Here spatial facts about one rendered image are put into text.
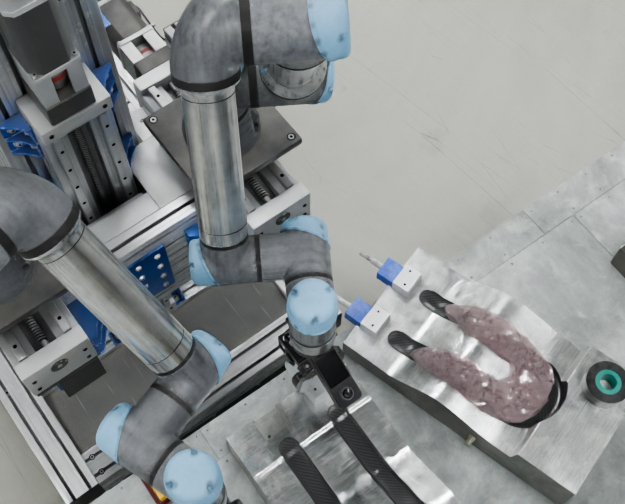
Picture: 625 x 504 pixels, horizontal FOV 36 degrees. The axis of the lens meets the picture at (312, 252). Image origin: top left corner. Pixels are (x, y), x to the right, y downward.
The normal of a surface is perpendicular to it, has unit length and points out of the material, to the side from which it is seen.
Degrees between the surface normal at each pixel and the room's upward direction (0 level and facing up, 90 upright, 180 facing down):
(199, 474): 0
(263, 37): 62
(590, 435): 0
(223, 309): 0
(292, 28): 52
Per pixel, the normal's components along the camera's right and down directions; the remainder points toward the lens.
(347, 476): 0.02, -0.42
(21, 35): -0.14, 0.89
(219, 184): 0.16, 0.58
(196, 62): -0.24, 0.58
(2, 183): 0.45, -0.56
